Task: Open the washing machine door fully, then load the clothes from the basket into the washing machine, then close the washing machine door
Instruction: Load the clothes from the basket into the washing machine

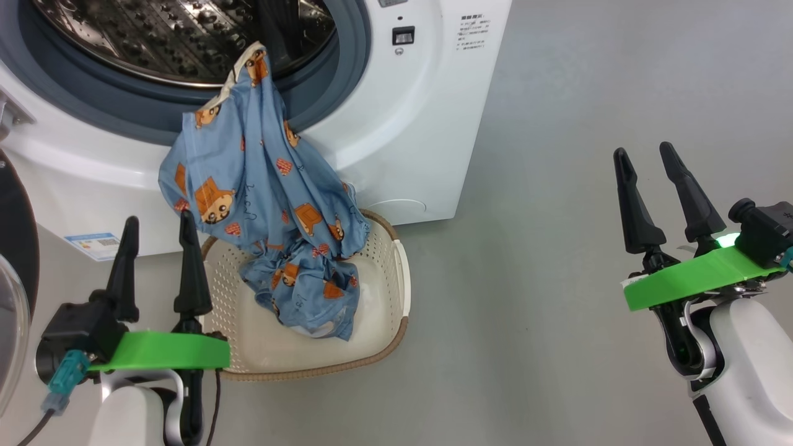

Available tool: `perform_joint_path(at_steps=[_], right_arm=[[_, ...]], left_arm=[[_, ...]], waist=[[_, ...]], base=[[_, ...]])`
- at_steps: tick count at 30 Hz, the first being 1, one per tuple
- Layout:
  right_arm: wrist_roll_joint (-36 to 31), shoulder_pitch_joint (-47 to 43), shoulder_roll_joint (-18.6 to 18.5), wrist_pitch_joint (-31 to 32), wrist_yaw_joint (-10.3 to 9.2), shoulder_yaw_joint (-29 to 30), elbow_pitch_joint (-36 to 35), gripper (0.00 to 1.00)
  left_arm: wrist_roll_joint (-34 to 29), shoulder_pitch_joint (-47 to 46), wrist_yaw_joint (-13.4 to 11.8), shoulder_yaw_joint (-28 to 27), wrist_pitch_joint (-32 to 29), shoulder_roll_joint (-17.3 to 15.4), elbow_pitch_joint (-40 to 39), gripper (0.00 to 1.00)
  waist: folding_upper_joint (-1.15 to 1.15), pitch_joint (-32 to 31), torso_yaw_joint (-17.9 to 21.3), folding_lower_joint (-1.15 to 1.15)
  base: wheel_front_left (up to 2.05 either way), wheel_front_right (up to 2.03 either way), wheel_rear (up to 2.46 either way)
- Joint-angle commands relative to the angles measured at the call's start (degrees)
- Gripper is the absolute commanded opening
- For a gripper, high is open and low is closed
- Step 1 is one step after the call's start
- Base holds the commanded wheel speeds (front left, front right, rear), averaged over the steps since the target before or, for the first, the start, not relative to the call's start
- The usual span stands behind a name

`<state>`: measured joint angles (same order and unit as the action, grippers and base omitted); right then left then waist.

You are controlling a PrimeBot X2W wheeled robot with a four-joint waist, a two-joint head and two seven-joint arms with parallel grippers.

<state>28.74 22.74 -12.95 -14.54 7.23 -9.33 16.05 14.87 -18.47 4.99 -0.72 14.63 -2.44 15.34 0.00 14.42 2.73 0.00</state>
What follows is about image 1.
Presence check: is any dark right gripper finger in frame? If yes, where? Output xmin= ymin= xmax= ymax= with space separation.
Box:
xmin=613 ymin=147 xmax=667 ymax=255
xmin=659 ymin=141 xmax=727 ymax=243

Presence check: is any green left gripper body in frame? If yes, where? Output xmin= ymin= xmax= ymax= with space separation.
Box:
xmin=87 ymin=315 xmax=231 ymax=372

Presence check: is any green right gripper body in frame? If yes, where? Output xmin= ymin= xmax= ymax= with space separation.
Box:
xmin=623 ymin=232 xmax=786 ymax=312

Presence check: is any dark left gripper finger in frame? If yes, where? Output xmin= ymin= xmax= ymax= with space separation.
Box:
xmin=105 ymin=216 xmax=141 ymax=323
xmin=173 ymin=209 xmax=214 ymax=317

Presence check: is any black round glass washer door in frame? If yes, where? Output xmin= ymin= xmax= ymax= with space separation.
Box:
xmin=0 ymin=149 xmax=41 ymax=416

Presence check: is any blue cartoon print garment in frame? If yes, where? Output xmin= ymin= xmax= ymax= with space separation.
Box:
xmin=158 ymin=41 xmax=371 ymax=341

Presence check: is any steel perforated washer drum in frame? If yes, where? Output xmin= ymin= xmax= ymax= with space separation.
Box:
xmin=31 ymin=0 xmax=338 ymax=87

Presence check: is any white front-load washing machine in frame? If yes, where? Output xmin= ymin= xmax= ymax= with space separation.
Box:
xmin=0 ymin=0 xmax=514 ymax=261

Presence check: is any blue energy label sticker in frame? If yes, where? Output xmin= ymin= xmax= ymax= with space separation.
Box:
xmin=64 ymin=232 xmax=121 ymax=262

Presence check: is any cream perforated laundry basket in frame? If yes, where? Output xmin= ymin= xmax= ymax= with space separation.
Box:
xmin=199 ymin=209 xmax=411 ymax=382

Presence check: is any round white filter cover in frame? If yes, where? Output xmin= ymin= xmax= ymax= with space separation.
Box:
xmin=366 ymin=198 xmax=428 ymax=225

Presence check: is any brown left arm cable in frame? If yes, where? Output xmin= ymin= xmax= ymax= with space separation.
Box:
xmin=206 ymin=369 xmax=222 ymax=446

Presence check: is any teal left camera connector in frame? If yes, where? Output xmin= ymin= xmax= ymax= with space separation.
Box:
xmin=41 ymin=349 xmax=89 ymax=414

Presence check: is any flat black right arm cable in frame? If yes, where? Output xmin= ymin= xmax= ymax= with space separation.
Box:
xmin=692 ymin=393 xmax=727 ymax=446

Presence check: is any black left camera cable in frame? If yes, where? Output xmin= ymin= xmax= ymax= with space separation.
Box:
xmin=15 ymin=406 xmax=56 ymax=446

